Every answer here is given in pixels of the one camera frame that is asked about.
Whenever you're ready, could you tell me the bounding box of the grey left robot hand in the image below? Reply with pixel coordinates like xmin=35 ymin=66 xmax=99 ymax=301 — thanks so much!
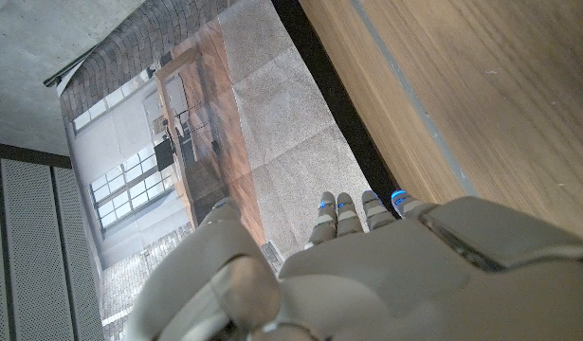
xmin=124 ymin=188 xmax=583 ymax=341

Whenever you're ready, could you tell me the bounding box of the printed room backdrop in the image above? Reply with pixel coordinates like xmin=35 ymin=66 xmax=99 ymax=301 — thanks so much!
xmin=44 ymin=0 xmax=401 ymax=341

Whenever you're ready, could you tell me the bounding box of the perforated partition panel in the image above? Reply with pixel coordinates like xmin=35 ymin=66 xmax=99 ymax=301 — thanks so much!
xmin=0 ymin=140 xmax=106 ymax=341

